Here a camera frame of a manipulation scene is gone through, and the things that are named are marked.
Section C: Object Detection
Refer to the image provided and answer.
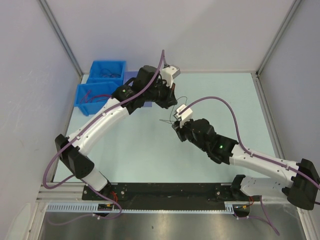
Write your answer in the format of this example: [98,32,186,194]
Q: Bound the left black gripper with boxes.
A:
[143,78,177,109]

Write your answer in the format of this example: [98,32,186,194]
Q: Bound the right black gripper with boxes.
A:
[171,117,208,152]

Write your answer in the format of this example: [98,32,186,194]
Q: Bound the dark brown cable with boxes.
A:
[159,96,190,126]

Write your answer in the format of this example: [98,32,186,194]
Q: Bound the dark red cable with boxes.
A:
[79,90,106,104]

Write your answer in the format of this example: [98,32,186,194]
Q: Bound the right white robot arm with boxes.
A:
[172,118,320,211]

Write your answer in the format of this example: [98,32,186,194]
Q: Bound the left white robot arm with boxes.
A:
[55,64,180,200]

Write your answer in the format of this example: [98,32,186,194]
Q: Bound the lavender plastic tray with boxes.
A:
[123,71,152,108]

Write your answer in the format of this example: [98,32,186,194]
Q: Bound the rear blue plastic bin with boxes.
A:
[88,60,126,82]

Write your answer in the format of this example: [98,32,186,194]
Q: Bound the blue plastic bin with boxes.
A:
[88,60,126,82]
[73,82,118,116]

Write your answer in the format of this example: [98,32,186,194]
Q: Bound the front blue plastic bin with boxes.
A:
[73,82,118,116]

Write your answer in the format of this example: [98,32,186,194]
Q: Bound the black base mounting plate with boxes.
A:
[81,181,261,211]

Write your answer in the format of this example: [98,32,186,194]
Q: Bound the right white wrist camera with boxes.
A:
[173,104,193,128]

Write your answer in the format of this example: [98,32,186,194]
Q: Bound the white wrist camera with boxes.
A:
[160,65,181,88]
[173,104,193,128]

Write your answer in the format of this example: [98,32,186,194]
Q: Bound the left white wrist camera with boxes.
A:
[160,65,181,88]

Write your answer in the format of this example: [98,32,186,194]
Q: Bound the grey slotted cable duct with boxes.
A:
[46,202,250,214]

